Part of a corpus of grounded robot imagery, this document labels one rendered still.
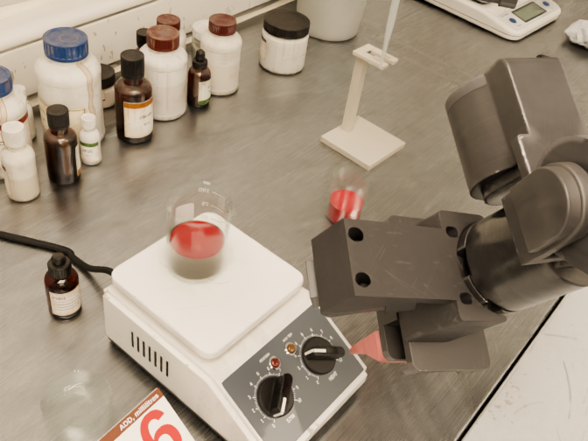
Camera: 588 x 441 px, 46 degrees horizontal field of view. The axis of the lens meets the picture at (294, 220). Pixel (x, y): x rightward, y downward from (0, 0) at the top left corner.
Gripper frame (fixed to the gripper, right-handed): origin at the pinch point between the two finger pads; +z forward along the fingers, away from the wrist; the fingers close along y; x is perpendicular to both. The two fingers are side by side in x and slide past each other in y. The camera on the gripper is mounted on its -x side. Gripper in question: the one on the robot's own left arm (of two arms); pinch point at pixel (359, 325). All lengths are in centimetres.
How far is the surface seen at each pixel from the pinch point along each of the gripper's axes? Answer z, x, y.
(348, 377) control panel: 7.2, 3.4, 2.6
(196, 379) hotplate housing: 8.8, -9.7, 2.1
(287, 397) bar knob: 5.4, -3.8, 4.3
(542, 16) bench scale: 20, 66, -63
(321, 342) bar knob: 6.9, 1.0, -0.3
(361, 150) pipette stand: 20.1, 19.5, -28.1
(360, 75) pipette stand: 14.6, 16.8, -35.2
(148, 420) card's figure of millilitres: 11.5, -12.8, 4.6
